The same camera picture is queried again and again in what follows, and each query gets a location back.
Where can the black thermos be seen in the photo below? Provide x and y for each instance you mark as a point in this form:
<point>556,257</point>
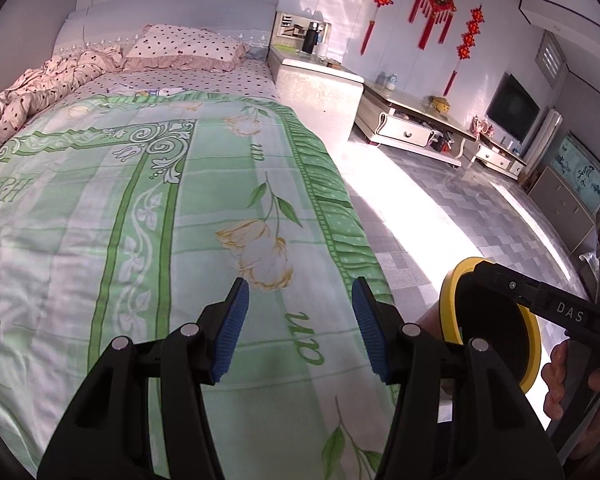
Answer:
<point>308,37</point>

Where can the black television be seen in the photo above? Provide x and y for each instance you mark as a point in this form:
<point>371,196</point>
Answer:
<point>512,107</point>

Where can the bed with grey headboard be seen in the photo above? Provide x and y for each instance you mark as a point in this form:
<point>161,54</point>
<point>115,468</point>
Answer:
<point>170,15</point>

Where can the dotted bed sheet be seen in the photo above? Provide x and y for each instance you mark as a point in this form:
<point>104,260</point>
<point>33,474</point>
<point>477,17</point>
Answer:
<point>205,82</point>

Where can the grey cabinet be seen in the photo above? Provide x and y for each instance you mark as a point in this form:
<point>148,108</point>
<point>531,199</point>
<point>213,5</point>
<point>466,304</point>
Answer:
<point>560,210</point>

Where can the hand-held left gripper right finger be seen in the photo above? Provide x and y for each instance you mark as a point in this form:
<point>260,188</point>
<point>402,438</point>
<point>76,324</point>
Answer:
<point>370,330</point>

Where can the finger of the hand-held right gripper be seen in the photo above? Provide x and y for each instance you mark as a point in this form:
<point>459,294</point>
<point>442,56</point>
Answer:
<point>510,285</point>

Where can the white standing air conditioner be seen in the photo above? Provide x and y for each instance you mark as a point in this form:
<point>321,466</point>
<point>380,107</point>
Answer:
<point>545,135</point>

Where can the green floral bedspread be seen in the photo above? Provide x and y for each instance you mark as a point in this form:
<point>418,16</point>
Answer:
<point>180,200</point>

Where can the pink dotted pillow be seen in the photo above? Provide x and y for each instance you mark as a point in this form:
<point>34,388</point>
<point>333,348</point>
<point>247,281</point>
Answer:
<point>190,45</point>

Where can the yellow-rimmed trash bin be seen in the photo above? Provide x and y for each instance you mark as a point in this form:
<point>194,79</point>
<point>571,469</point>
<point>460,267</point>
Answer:
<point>450,285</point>

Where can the cream coffee table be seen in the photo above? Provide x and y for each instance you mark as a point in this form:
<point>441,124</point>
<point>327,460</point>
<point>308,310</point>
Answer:
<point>405,132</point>

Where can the clear plastic-wrapped bundle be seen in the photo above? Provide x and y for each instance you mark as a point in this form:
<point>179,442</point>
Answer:
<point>587,262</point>

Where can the person's right hand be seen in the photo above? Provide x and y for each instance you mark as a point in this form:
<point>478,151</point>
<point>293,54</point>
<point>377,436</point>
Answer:
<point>554,385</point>

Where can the cream TV cabinet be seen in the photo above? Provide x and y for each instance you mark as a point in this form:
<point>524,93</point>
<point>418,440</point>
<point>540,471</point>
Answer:
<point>497,160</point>

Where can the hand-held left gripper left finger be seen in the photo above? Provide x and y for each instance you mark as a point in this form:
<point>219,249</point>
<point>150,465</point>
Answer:
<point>230,330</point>

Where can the pink dotted duvet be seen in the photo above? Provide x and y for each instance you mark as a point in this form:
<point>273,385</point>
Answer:
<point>30,95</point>

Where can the window with grey blind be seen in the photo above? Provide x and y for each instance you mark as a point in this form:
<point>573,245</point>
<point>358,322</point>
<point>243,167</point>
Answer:
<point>551,60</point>

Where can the white bedside cabinet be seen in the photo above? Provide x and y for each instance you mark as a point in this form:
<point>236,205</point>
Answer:
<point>315,95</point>

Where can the clear water bottle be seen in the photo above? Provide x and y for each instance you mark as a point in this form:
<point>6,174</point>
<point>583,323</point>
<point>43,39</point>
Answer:
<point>391,81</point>

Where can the pink figurine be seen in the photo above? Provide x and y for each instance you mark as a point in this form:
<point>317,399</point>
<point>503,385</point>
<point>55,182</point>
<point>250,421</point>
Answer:
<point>481,126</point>

